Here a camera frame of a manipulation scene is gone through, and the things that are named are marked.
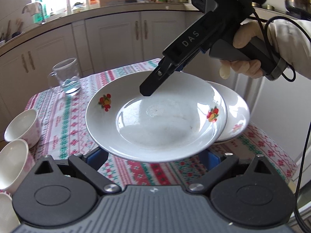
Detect white plate stained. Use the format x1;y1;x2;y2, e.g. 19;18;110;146
208;81;250;142

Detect white plate fruit print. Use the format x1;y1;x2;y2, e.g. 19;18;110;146
85;71;227;163
212;138;235;145

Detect white bowl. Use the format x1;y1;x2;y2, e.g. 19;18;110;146
0;139;35;195
0;192;19;233
4;109;42;148

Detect white sleeved right forearm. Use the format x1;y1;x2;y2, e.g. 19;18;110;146
268;19;311;79

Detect white kitchen cabinets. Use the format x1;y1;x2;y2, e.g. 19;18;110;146
1;10;310;160

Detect chrome kitchen faucet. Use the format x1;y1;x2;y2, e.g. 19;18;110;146
22;1;46;25

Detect striped patterned tablecloth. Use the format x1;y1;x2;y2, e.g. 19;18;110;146
26;59;298;186

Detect clear glass mug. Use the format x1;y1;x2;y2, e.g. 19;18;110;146
47;58;81;96

